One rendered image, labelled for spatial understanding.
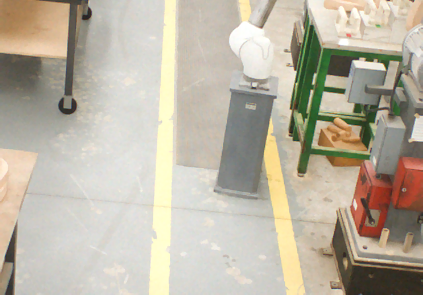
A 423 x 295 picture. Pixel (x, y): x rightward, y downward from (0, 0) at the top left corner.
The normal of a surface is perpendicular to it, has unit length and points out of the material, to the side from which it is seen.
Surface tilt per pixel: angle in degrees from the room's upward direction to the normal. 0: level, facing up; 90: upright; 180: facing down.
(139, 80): 0
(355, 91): 90
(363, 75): 90
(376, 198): 90
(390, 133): 90
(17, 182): 0
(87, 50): 0
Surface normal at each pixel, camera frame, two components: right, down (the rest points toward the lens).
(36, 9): 0.12, -0.88
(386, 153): 0.00, 0.46
